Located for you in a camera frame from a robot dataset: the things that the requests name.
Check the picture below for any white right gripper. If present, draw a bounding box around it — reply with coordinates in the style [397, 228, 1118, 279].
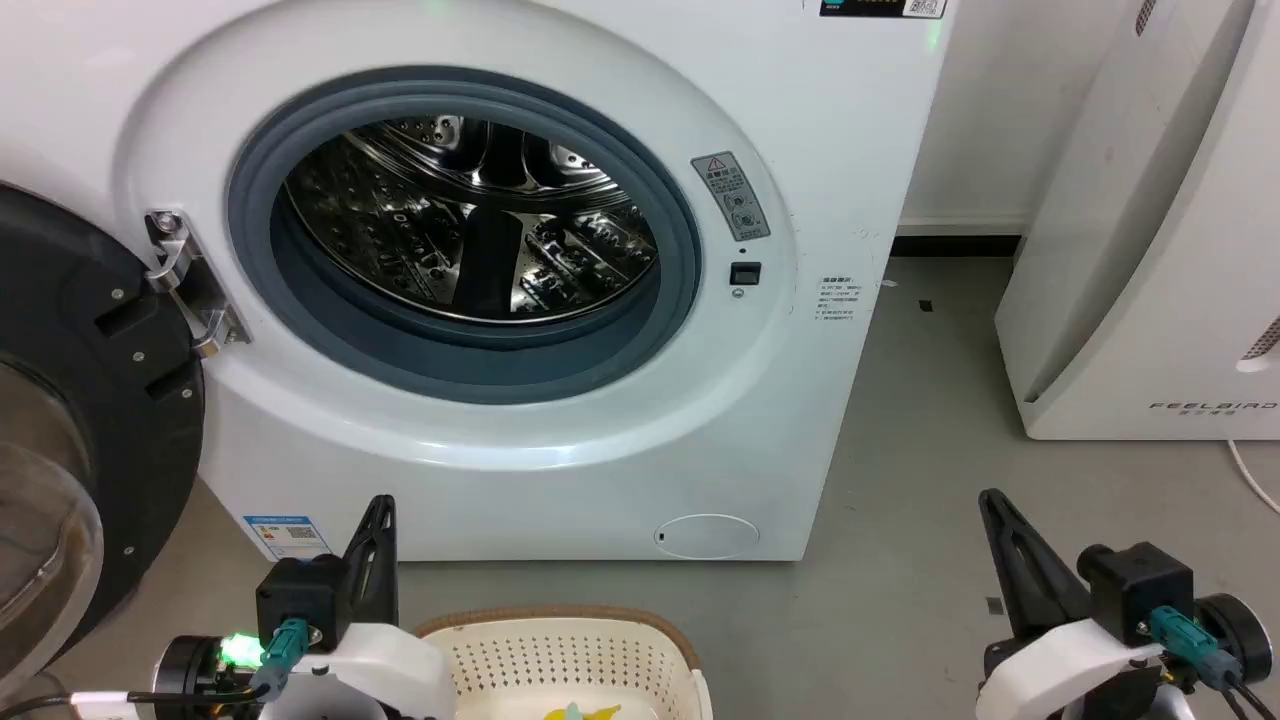
[975, 488, 1169, 720]

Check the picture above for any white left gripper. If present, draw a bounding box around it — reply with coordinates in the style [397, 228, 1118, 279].
[262, 494, 457, 720]

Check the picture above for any metal washing machine door hinge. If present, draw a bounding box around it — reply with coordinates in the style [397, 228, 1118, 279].
[144, 209, 251, 358]

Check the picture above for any stainless steel washing machine drum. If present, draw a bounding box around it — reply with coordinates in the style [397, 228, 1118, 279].
[282, 114, 661, 327]

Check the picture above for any black washing machine door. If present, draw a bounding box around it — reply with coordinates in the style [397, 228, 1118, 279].
[0, 184, 208, 683]

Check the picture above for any blue white energy label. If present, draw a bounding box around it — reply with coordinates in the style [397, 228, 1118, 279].
[243, 514, 331, 561]

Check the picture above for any cream plastic laundry basket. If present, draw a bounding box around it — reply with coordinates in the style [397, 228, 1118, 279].
[414, 604, 713, 720]

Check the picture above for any grey rubber door gasket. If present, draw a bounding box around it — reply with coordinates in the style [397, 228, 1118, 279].
[227, 67, 704, 407]

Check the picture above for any white front-load washing machine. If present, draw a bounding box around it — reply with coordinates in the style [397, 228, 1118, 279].
[0, 0, 952, 563]

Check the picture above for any oval filter cover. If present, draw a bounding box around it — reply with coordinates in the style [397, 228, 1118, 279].
[654, 513, 761, 559]

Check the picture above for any black baseboard strip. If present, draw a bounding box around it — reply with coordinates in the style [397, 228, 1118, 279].
[889, 236, 1022, 259]

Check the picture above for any small text instruction sticker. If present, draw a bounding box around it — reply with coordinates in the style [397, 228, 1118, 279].
[817, 276, 861, 323]

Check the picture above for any white air purifier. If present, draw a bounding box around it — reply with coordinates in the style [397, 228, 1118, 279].
[994, 0, 1280, 442]

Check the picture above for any grey warning sticker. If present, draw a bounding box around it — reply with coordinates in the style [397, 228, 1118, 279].
[690, 151, 772, 243]

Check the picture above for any teal plug right gripper cable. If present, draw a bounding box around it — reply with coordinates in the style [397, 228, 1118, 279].
[1148, 605, 1280, 720]

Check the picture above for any white power cord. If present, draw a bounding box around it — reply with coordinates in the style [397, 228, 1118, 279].
[1226, 438, 1280, 517]

